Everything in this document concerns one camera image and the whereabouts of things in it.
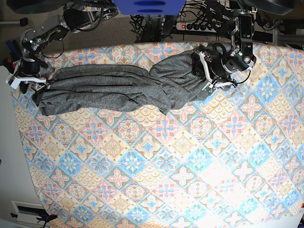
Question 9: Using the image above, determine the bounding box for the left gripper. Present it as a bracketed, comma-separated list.
[196, 49, 239, 90]

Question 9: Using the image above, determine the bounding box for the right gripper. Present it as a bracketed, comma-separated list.
[10, 58, 48, 88]

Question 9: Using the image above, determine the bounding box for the grey t-shirt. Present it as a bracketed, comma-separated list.
[39, 50, 209, 116]

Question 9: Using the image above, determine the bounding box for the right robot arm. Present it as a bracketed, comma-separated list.
[6, 0, 118, 90]

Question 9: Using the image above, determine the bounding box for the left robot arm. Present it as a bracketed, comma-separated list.
[191, 5, 257, 94]

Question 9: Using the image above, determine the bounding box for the red black clamp left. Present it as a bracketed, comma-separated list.
[2, 58, 20, 74]

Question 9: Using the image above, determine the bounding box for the white power strip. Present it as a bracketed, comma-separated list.
[175, 22, 216, 33]

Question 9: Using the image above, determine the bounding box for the patterned tablecloth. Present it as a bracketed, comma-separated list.
[12, 45, 304, 228]

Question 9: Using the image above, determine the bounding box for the white floor vent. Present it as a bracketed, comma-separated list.
[11, 200, 47, 227]

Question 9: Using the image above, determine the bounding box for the blue black clamp bottom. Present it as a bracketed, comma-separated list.
[10, 213, 57, 225]

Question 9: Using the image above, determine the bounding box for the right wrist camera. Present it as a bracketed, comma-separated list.
[6, 76, 21, 90]

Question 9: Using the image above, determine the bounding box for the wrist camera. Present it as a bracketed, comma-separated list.
[202, 84, 217, 96]
[6, 76, 21, 90]

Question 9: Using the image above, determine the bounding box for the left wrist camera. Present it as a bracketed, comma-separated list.
[202, 84, 217, 96]

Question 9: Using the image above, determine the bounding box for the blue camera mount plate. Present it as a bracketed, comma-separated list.
[113, 0, 186, 16]

